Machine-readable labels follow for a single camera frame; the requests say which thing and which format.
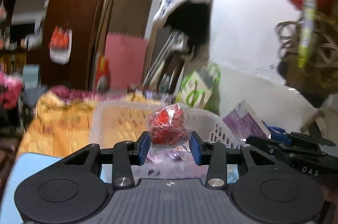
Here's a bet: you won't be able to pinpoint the white DANGROUS tote bag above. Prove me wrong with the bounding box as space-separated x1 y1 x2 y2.
151 0 212 52

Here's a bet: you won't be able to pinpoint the orange yellow blanket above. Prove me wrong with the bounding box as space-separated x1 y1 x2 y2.
17 91 160 157

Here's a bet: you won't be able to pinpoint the brown hanging bag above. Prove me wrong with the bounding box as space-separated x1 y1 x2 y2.
275 16 337 108

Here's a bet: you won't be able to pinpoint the metal crutches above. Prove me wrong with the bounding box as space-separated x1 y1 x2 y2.
143 30 188 87

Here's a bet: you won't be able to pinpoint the magenta floral quilt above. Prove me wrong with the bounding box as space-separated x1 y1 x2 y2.
49 85 127 102

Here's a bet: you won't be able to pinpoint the pink foam mat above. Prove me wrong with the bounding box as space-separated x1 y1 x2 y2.
104 33 148 89

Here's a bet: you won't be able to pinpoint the teal box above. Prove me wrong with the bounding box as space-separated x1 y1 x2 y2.
22 64 41 88

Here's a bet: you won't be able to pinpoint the red and white plastic bag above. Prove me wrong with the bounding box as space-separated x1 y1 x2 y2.
49 26 72 65

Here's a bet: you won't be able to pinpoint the green white shopping bag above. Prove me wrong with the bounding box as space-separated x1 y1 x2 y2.
175 63 221 115

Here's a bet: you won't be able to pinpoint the red item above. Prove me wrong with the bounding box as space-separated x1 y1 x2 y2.
147 103 195 155

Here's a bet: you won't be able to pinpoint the purple packet in plastic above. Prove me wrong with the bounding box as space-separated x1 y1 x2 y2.
146 149 194 164

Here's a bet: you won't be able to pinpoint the coiled beige rope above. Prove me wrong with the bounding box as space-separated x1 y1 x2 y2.
275 20 338 69

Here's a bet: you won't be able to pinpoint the yellow green strap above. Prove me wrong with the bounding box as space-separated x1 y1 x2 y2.
297 0 318 69

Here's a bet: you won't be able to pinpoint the red orange printed bag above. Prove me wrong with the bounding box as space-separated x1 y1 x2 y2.
95 55 110 93

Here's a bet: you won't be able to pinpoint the purple tissue box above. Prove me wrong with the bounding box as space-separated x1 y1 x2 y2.
223 100 270 142

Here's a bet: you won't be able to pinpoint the white plastic lattice basket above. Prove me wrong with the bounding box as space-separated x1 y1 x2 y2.
89 101 241 148

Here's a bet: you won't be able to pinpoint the brown wooden board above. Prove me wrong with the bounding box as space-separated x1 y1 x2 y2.
108 0 153 37

